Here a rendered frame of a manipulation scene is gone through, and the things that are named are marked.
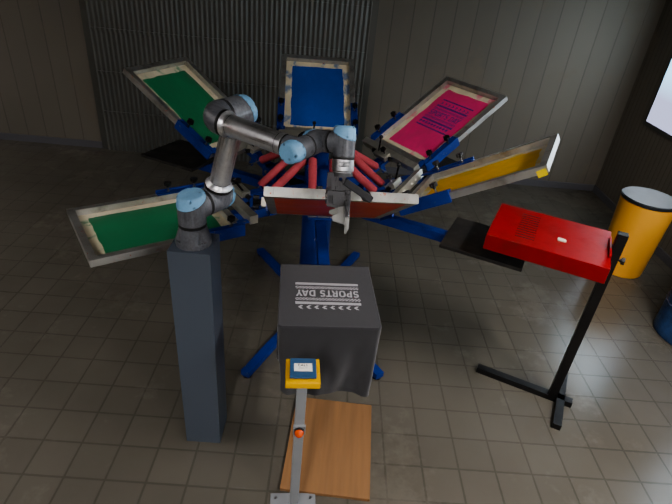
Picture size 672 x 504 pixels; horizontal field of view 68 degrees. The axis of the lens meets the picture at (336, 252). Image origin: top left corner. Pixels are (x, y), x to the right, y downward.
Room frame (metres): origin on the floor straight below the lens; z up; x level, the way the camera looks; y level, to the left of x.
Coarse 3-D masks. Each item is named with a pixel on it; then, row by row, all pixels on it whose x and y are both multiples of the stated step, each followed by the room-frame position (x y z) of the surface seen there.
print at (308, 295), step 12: (300, 288) 1.91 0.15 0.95; (312, 288) 1.91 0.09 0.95; (324, 288) 1.92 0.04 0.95; (336, 288) 1.93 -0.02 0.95; (348, 288) 1.94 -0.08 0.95; (300, 300) 1.81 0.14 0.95; (312, 300) 1.82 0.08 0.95; (324, 300) 1.83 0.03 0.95; (336, 300) 1.84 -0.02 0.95; (348, 300) 1.85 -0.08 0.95; (360, 300) 1.86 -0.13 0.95
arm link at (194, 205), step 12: (180, 192) 1.83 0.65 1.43; (192, 192) 1.83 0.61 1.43; (204, 192) 1.84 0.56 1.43; (180, 204) 1.77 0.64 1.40; (192, 204) 1.77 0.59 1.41; (204, 204) 1.81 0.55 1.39; (180, 216) 1.77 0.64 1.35; (192, 216) 1.76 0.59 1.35; (204, 216) 1.80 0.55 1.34; (192, 228) 1.76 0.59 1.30
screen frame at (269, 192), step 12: (264, 192) 1.67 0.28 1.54; (276, 192) 1.67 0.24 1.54; (288, 192) 1.68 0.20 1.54; (300, 192) 1.68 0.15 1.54; (312, 192) 1.69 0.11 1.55; (324, 192) 1.70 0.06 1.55; (372, 192) 1.72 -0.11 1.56; (384, 192) 1.73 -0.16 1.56; (408, 204) 1.75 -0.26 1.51; (384, 216) 2.26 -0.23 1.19
